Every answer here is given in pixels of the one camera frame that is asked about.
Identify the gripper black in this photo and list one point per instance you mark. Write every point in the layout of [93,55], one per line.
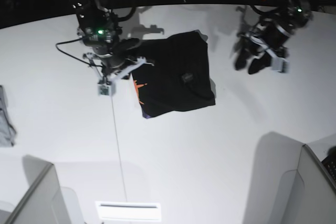
[262,46]
[116,59]

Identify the black T-shirt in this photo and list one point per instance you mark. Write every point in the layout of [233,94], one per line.
[179,78]

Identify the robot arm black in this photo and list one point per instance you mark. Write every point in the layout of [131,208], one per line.
[99,26]
[296,13]

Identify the black keyboard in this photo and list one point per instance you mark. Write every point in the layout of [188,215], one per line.
[330,164]

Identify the grey folded cloth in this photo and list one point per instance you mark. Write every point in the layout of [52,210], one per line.
[8,132]

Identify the grey partition left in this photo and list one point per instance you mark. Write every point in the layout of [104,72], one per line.
[43,202]

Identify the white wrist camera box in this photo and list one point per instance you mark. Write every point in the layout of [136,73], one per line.
[279,64]
[107,89]

